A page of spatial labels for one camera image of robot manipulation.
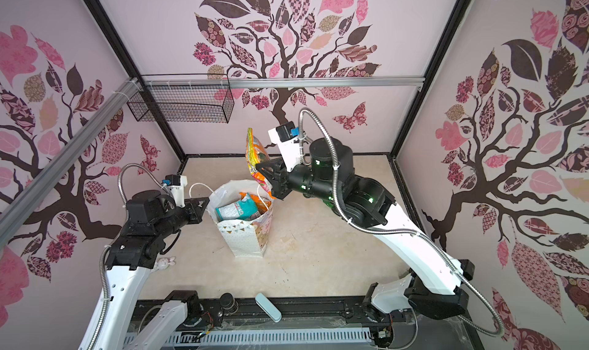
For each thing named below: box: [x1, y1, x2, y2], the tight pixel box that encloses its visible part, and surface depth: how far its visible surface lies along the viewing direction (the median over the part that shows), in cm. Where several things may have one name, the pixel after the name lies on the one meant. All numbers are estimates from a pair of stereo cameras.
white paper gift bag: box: [206, 179, 274, 258], surface depth 77 cm
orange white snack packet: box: [245, 127, 277, 199], surface depth 52 cm
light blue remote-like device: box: [254, 292, 283, 324], surface depth 73 cm
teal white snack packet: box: [215, 193, 260, 221], surface depth 79 cm
